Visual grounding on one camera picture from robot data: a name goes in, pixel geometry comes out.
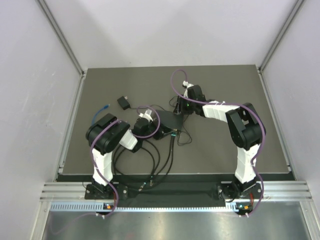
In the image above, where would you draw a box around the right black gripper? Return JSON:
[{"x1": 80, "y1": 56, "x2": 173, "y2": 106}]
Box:
[{"x1": 173, "y1": 95, "x2": 196, "y2": 116}]

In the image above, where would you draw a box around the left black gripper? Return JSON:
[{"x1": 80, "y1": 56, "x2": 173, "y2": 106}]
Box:
[{"x1": 141, "y1": 117, "x2": 173, "y2": 141}]

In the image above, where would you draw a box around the left aluminium frame post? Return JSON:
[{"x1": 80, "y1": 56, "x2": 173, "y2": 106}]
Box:
[{"x1": 35, "y1": 0, "x2": 85, "y2": 76}]

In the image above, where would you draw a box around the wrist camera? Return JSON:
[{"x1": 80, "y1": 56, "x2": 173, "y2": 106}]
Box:
[
  {"x1": 132, "y1": 109, "x2": 153, "y2": 137},
  {"x1": 187, "y1": 85, "x2": 206, "y2": 102}
]

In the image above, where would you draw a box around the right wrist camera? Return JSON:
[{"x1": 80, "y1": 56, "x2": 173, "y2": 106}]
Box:
[{"x1": 187, "y1": 85, "x2": 206, "y2": 102}]

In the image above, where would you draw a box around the blue ethernet cable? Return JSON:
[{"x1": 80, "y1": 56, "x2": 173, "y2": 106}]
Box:
[{"x1": 91, "y1": 103, "x2": 111, "y2": 126}]

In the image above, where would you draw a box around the grey slotted cable duct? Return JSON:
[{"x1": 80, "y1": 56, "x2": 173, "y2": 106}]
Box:
[{"x1": 50, "y1": 202, "x2": 249, "y2": 213}]

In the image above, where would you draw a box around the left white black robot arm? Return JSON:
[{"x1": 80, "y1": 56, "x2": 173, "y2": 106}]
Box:
[{"x1": 85, "y1": 108, "x2": 175, "y2": 199}]

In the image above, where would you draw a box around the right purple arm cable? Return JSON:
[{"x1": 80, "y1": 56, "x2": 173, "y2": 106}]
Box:
[{"x1": 170, "y1": 68, "x2": 267, "y2": 218}]

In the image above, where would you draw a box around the black power adapter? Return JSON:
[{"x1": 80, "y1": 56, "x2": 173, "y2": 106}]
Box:
[{"x1": 117, "y1": 96, "x2": 131, "y2": 110}]

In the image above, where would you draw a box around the black network switch box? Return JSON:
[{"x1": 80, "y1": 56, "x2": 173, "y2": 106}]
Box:
[{"x1": 156, "y1": 110, "x2": 184, "y2": 131}]

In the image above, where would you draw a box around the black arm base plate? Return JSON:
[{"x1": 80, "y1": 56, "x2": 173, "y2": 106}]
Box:
[{"x1": 84, "y1": 182, "x2": 262, "y2": 200}]

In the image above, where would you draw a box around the right aluminium frame post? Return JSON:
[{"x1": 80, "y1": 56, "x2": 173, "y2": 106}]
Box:
[{"x1": 257, "y1": 0, "x2": 306, "y2": 74}]

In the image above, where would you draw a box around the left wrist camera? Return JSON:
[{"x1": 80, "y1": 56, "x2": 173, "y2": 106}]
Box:
[{"x1": 132, "y1": 109, "x2": 153, "y2": 137}]

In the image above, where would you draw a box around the front aluminium frame rail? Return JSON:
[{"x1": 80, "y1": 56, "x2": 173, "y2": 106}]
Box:
[{"x1": 40, "y1": 181, "x2": 312, "y2": 202}]

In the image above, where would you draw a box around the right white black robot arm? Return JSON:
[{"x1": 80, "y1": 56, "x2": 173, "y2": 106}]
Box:
[{"x1": 176, "y1": 96, "x2": 266, "y2": 198}]

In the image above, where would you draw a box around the thin black power cord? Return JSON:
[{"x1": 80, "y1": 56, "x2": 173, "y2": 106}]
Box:
[{"x1": 128, "y1": 96, "x2": 194, "y2": 146}]

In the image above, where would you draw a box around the aluminium frame post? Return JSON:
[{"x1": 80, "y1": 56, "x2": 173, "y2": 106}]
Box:
[
  {"x1": 35, "y1": 0, "x2": 85, "y2": 76},
  {"x1": 257, "y1": 0, "x2": 306, "y2": 74}
]

